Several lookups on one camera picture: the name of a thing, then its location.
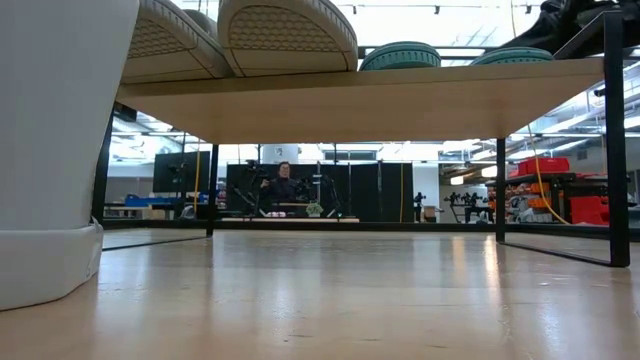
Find green rubber slide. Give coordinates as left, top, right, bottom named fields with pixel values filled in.
left=469, top=46, right=555, bottom=67
left=358, top=41, right=443, bottom=72

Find grey rubber slide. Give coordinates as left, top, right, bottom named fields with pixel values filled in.
left=121, top=0, right=234, bottom=85
left=217, top=0, right=359, bottom=79

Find red storage bins rack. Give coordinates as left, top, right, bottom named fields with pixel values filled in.
left=492, top=156, right=632, bottom=226

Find black partition panels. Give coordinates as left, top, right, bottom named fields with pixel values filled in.
left=225, top=160, right=415, bottom=224

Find white pillar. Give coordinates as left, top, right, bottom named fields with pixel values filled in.
left=260, top=144, right=301, bottom=165

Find person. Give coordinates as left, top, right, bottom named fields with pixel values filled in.
left=258, top=160, right=303, bottom=217

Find blue box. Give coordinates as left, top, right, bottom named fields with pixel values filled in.
left=124, top=193, right=209, bottom=207

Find white hexagonal plant pot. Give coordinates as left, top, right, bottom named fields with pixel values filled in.
left=0, top=0, right=141, bottom=312

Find hanging yellow cable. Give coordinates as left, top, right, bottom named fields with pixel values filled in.
left=527, top=124, right=571, bottom=226

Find wooden shelf with black frame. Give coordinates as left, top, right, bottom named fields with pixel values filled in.
left=91, top=8, right=631, bottom=269

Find black aluminium table frame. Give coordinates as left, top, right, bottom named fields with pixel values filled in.
left=102, top=218, right=640, bottom=240

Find black wall screen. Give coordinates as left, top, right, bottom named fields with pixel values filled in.
left=152, top=150, right=212, bottom=194

